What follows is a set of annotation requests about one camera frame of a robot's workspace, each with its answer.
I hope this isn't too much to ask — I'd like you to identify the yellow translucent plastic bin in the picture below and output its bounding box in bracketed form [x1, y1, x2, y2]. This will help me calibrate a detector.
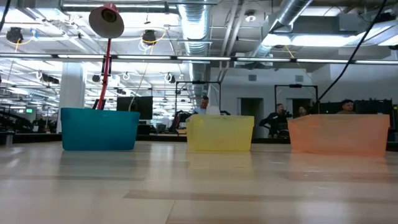
[185, 114, 255, 152]

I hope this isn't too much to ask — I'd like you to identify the teal plastic bin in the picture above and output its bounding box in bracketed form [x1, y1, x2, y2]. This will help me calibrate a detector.
[60, 107, 141, 152]

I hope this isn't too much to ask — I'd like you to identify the orange translucent plastic bin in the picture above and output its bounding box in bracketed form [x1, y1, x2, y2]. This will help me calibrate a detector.
[287, 113, 391, 157]

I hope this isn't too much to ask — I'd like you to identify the long light strip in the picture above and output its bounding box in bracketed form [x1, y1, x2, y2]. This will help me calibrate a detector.
[0, 53, 398, 65]

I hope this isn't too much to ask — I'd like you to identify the black computer monitor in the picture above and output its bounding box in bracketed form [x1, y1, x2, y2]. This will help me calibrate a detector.
[116, 95, 154, 121]

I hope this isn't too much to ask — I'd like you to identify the red desk lamp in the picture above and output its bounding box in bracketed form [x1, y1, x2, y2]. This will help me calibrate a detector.
[88, 2, 125, 110]

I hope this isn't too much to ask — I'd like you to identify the white building column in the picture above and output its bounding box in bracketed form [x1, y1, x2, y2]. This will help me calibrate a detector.
[56, 62, 86, 133]

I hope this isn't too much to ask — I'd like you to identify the row of black monitors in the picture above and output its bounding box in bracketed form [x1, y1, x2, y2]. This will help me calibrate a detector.
[317, 99, 394, 115]

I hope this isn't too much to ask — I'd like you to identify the silver ventilation duct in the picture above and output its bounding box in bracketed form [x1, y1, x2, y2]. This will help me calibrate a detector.
[248, 0, 313, 60]
[177, 0, 213, 103]

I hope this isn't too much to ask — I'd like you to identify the black ceiling cord reel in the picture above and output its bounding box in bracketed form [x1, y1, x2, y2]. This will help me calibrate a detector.
[142, 29, 157, 46]
[6, 27, 24, 44]

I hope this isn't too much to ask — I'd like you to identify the black hanging cable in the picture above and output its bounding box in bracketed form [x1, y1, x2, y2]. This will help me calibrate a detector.
[309, 0, 388, 110]

